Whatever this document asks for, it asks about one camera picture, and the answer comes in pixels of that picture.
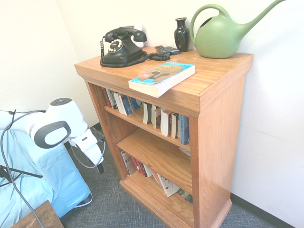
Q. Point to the books on shelf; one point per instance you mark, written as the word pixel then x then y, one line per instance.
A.
pixel 184 129

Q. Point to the black spined paperback book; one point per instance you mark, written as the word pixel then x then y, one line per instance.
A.
pixel 174 126

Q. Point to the light blue cloth cover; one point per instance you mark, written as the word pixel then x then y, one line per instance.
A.
pixel 47 180

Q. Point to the dark spined book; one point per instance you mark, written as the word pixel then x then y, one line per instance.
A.
pixel 111 98

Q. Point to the dark red book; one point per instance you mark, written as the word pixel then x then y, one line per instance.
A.
pixel 142 169

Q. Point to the thick white paged book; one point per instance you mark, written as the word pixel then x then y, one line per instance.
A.
pixel 165 122

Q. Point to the black camera tripod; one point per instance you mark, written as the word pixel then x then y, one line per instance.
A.
pixel 31 175

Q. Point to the black telephone handset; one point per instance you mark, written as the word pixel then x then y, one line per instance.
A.
pixel 140 35

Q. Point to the dark remote control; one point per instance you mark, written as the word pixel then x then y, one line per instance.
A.
pixel 174 50
pixel 161 48

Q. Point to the red cover book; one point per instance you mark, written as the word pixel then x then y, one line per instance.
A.
pixel 135 165

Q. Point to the blue patterned book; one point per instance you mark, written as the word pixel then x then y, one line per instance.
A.
pixel 136 104

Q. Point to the black and white book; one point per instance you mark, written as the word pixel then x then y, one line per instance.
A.
pixel 147 112

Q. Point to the white book with red figures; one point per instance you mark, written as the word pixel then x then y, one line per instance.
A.
pixel 168 185

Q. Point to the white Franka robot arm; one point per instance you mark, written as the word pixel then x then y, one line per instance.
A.
pixel 59 116

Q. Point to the white thin book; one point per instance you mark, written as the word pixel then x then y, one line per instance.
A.
pixel 148 171

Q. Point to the camouflage cover book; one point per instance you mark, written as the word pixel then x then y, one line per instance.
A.
pixel 186 196

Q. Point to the black rotary telephone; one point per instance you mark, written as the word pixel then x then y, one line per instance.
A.
pixel 123 64
pixel 121 53

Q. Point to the red spined book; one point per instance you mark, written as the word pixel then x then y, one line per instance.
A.
pixel 106 97

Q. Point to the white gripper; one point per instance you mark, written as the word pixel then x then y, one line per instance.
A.
pixel 89 147

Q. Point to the turquoise and red paperback book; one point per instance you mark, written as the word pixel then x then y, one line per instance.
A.
pixel 161 76

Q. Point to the white curved floor tube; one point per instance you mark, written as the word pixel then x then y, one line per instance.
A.
pixel 88 202

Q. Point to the black ceramic vase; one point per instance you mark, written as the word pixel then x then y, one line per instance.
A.
pixel 181 35

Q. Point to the blue cover paperback book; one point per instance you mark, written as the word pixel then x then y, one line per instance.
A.
pixel 126 105

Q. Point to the white edged paperback book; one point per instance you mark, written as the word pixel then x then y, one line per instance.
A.
pixel 118 103

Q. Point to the cream paperback book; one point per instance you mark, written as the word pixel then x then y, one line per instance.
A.
pixel 155 117

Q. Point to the green plastic watering can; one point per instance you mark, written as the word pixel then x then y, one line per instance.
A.
pixel 218 38

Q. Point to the oak wooden bookshelf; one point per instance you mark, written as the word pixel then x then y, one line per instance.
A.
pixel 213 142

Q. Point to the white cover book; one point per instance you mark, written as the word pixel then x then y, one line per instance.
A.
pixel 126 162

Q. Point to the leaning pale book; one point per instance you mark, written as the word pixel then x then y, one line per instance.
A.
pixel 158 178

